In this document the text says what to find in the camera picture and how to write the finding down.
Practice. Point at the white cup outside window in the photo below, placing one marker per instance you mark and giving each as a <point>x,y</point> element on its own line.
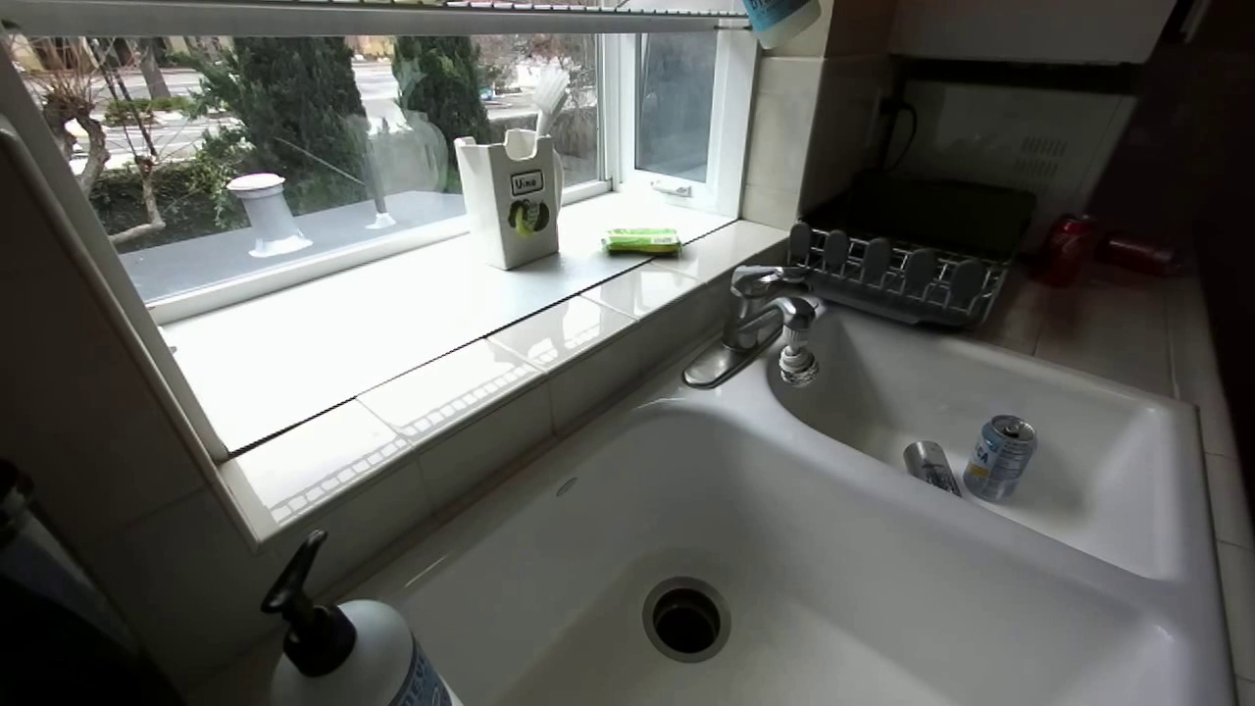
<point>269,218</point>

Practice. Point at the blue label pump bottle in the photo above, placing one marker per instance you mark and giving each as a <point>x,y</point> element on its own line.
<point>356,652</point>

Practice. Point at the green sponge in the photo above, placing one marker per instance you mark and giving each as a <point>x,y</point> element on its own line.
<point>646,239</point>

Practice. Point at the chrome sink faucet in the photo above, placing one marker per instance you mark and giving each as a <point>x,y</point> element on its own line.
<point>756,327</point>

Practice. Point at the metal sink drain strainer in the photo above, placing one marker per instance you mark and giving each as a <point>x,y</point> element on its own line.
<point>684,622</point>

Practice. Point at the white double basin sink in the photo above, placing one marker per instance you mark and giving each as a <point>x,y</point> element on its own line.
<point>836,552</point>

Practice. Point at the green evergreen shrub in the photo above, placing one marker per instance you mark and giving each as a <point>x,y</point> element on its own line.
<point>282,118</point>

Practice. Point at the red countertop object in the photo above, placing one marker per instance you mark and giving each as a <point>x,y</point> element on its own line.
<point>1074,245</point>

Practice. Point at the white window frame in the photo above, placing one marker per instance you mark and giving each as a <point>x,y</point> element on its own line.
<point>612,118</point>

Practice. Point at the white window blind rail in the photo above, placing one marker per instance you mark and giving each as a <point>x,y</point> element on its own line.
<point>329,18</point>

